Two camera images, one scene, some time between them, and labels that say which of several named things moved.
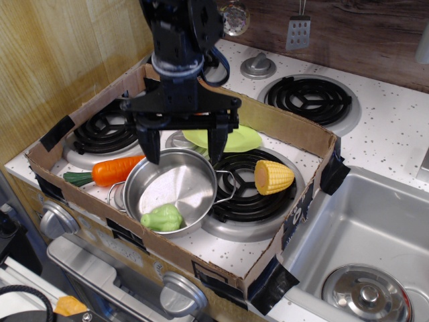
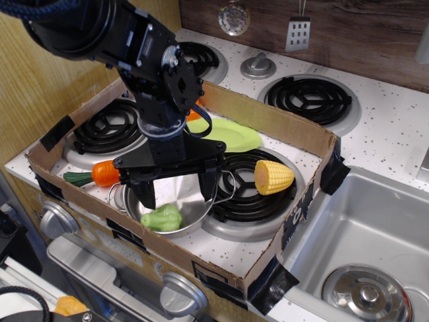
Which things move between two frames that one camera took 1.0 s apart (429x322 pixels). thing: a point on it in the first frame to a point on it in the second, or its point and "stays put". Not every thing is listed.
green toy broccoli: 165,217 stays put
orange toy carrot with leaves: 104,172 stays put
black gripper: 180,102 to 169,156
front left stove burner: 106,131 stays put
